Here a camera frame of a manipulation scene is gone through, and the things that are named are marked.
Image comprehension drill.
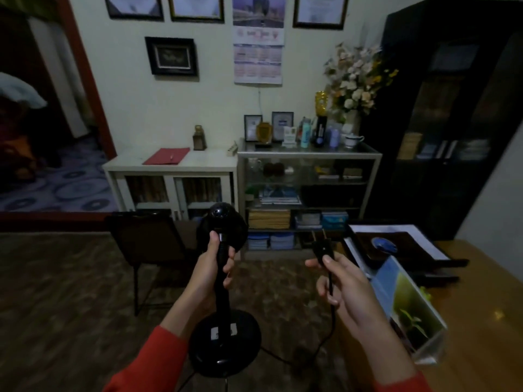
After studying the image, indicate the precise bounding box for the person's right hand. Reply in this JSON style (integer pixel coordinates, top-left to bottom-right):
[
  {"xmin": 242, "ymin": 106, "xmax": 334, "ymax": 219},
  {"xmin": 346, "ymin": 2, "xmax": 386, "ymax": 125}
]
[{"xmin": 304, "ymin": 252, "xmax": 385, "ymax": 337}]

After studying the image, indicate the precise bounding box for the person's left hand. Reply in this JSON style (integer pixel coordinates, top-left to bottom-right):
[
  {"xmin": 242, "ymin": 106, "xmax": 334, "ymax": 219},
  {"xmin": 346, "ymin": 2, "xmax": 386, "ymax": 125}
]
[{"xmin": 185, "ymin": 230, "xmax": 237, "ymax": 311}]

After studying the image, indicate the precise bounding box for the black power plug cable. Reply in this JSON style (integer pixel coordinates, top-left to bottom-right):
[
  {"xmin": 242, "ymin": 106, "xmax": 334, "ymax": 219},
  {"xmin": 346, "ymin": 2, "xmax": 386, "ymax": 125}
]
[{"xmin": 259, "ymin": 228, "xmax": 338, "ymax": 370}]

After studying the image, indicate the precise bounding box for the black desk lamp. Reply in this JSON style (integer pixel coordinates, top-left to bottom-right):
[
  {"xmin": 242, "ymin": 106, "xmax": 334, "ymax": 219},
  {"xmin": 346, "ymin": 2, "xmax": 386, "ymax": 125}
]
[{"xmin": 188, "ymin": 202, "xmax": 262, "ymax": 379}]

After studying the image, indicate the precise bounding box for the person's left forearm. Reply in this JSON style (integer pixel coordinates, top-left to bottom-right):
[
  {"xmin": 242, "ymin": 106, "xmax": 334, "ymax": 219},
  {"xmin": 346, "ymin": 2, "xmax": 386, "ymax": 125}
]
[{"xmin": 102, "ymin": 294, "xmax": 215, "ymax": 392}]

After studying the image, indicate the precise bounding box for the person's right forearm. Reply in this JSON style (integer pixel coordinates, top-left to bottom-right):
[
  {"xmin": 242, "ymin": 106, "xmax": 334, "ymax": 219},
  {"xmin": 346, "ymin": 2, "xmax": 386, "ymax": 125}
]
[{"xmin": 347, "ymin": 316, "xmax": 434, "ymax": 392}]

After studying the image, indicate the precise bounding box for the blue box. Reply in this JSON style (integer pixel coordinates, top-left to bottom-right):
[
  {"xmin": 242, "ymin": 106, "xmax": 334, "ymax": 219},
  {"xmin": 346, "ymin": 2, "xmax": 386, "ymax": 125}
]
[{"xmin": 321, "ymin": 211, "xmax": 349, "ymax": 230}]

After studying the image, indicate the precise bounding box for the clear plastic container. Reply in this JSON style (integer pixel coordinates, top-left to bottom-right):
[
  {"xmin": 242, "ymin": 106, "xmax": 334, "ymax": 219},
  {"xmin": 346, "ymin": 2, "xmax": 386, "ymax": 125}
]
[
  {"xmin": 247, "ymin": 232, "xmax": 270, "ymax": 250},
  {"xmin": 270, "ymin": 232, "xmax": 296, "ymax": 250}
]

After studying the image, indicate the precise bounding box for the blue computer mouse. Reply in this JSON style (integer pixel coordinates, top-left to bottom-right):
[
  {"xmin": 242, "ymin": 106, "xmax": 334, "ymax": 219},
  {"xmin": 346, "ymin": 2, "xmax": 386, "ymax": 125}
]
[{"xmin": 370, "ymin": 237, "xmax": 399, "ymax": 255}]

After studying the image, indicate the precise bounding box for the stack of yellow books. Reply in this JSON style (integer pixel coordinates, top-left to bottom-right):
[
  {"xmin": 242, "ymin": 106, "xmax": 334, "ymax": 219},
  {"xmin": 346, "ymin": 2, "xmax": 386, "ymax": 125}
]
[{"xmin": 248, "ymin": 209, "xmax": 291, "ymax": 230}]

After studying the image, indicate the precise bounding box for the dark chair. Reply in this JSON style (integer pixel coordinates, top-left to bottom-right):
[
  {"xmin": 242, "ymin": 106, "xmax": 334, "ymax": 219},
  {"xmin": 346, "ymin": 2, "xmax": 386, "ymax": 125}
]
[{"xmin": 104, "ymin": 211, "xmax": 202, "ymax": 317}]

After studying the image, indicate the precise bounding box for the black desk tray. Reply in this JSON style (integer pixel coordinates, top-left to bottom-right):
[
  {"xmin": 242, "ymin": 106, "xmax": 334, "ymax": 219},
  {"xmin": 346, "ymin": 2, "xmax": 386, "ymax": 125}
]
[{"xmin": 346, "ymin": 223, "xmax": 470, "ymax": 271}]

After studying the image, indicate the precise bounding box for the stack of magazines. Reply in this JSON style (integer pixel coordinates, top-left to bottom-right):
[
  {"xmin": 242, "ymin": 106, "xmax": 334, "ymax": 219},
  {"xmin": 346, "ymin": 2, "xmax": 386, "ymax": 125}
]
[{"xmin": 258, "ymin": 185, "xmax": 302, "ymax": 206}]

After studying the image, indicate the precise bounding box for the white low cabinet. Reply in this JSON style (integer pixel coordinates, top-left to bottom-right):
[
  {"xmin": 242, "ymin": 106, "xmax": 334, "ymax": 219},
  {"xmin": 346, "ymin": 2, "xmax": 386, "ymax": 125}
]
[{"xmin": 102, "ymin": 148, "xmax": 240, "ymax": 222}]

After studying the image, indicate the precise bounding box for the standing desk photo calendar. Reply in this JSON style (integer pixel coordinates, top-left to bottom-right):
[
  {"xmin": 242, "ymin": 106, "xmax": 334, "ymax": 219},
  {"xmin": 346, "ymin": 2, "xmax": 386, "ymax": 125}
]
[{"xmin": 369, "ymin": 256, "xmax": 448, "ymax": 366}]

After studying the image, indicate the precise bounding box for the red folder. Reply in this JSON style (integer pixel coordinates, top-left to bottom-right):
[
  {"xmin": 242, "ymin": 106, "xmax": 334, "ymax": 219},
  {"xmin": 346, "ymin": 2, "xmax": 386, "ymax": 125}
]
[{"xmin": 142, "ymin": 148, "xmax": 191, "ymax": 166}]

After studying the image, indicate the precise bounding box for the small metal lantern ornament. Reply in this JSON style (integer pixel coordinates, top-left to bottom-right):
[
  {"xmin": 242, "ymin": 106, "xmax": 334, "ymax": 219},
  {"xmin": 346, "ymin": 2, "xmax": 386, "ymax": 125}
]
[{"xmin": 192, "ymin": 125, "xmax": 208, "ymax": 151}]

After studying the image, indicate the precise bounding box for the glass display shelf unit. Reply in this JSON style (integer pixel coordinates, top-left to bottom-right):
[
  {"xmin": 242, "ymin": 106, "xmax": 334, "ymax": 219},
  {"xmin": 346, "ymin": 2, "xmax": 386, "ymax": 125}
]
[{"xmin": 236, "ymin": 138, "xmax": 383, "ymax": 253}]

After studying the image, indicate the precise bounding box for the amber glass plaque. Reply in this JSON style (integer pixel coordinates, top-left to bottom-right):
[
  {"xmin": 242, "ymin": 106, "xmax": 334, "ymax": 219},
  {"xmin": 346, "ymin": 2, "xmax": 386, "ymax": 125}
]
[{"xmin": 256, "ymin": 121, "xmax": 273, "ymax": 149}]

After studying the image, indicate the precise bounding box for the standing framed certificate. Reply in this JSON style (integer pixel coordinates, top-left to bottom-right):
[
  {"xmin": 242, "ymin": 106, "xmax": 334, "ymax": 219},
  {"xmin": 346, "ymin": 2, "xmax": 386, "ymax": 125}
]
[{"xmin": 271, "ymin": 112, "xmax": 295, "ymax": 142}]

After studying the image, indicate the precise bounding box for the white flower vase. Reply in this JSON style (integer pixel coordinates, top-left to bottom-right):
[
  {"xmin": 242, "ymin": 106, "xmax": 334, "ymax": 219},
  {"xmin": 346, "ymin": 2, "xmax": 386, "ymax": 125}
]
[{"xmin": 341, "ymin": 110, "xmax": 363, "ymax": 137}]

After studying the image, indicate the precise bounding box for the row of books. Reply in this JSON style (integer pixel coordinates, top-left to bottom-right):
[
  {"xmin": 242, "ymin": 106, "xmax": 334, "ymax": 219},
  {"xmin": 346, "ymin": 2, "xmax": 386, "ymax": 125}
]
[{"xmin": 397, "ymin": 132, "xmax": 491, "ymax": 161}]

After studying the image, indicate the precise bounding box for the blue patterned carpet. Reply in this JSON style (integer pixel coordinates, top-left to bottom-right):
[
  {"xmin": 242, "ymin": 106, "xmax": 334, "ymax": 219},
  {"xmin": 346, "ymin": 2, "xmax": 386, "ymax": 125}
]
[{"xmin": 0, "ymin": 136, "xmax": 119, "ymax": 213}]

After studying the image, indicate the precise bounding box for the tall black glass-door cabinet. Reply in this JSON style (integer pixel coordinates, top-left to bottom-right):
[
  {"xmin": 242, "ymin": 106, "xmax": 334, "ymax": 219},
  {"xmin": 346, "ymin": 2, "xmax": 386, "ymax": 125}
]
[{"xmin": 361, "ymin": 0, "xmax": 523, "ymax": 242}]

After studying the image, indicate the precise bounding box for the white and yellow flower bouquet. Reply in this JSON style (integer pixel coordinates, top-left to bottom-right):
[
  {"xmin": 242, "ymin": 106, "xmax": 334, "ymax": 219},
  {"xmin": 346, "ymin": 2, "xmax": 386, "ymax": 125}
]
[{"xmin": 323, "ymin": 42, "xmax": 400, "ymax": 119}]

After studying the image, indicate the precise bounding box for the small black framed picture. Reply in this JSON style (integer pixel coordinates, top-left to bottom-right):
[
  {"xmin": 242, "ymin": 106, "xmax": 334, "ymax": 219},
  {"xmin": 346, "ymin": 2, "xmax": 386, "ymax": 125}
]
[{"xmin": 145, "ymin": 36, "xmax": 199, "ymax": 78}]

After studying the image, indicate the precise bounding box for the white cloth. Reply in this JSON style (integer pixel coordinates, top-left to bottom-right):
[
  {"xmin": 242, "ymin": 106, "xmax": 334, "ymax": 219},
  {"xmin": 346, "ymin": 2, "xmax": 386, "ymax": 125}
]
[{"xmin": 0, "ymin": 72, "xmax": 48, "ymax": 110}]

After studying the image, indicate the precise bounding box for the small standing photo frame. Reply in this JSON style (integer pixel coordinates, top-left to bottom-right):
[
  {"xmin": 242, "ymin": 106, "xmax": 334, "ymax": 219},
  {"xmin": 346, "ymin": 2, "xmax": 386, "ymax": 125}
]
[{"xmin": 244, "ymin": 114, "xmax": 263, "ymax": 142}]

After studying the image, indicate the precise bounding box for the paper wall calendar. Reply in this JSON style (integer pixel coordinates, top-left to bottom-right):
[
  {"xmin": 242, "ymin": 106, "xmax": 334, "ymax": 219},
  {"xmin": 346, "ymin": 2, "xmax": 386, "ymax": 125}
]
[{"xmin": 232, "ymin": 0, "xmax": 287, "ymax": 86}]

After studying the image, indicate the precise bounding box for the red-brown door frame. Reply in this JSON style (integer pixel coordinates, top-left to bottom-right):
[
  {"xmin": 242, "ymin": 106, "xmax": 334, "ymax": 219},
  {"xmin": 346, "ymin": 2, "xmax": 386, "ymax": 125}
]
[{"xmin": 55, "ymin": 0, "xmax": 118, "ymax": 160}]

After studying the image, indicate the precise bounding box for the dark framed wall certificate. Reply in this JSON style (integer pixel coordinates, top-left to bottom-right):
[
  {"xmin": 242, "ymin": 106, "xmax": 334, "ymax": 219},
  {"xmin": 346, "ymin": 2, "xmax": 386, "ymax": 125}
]
[
  {"xmin": 293, "ymin": 0, "xmax": 351, "ymax": 30},
  {"xmin": 168, "ymin": 0, "xmax": 225, "ymax": 24},
  {"xmin": 103, "ymin": 0, "xmax": 165, "ymax": 22}
]

